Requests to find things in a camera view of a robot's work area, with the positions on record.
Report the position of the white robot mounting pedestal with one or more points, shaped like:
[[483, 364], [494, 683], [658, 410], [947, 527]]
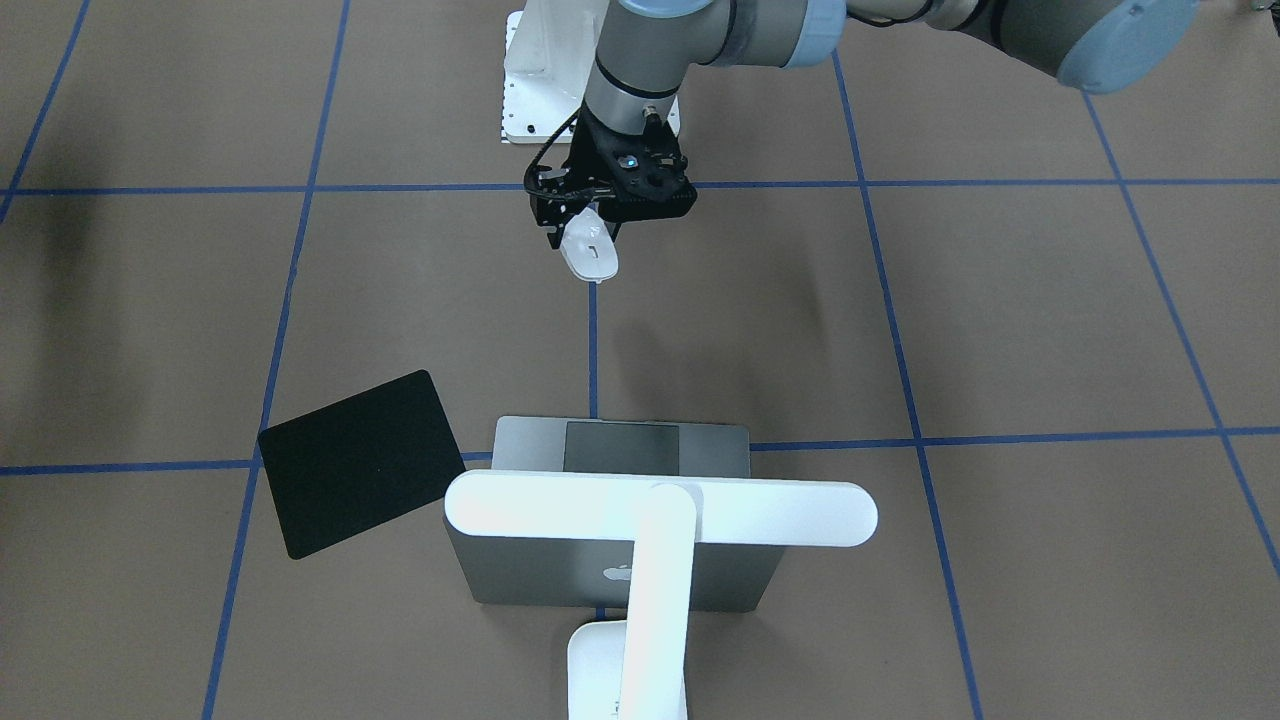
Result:
[[545, 80]]

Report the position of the grey laptop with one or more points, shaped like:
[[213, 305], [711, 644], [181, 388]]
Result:
[[552, 522]]

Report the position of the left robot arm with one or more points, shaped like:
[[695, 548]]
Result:
[[626, 61]]

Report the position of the black mouse pad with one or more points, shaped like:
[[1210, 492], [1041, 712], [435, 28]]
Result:
[[359, 463]]

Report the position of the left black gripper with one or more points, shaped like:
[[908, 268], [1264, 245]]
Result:
[[583, 157]]

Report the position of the white computer mouse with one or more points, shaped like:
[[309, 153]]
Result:
[[587, 247]]

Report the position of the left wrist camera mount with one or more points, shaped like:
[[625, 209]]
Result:
[[648, 176]]

